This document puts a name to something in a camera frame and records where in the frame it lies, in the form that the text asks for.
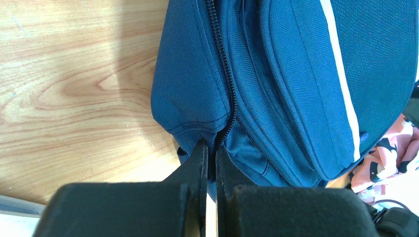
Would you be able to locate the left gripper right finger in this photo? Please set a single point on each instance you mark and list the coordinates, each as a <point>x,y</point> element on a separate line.
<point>234,197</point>

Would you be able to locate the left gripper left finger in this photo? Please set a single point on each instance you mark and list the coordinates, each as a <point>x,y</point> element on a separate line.
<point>192,176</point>

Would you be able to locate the navy blue backpack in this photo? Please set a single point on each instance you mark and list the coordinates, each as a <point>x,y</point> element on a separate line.
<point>297,91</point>

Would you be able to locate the pink patterned cloth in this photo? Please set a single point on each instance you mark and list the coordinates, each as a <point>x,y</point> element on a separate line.
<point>391,168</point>

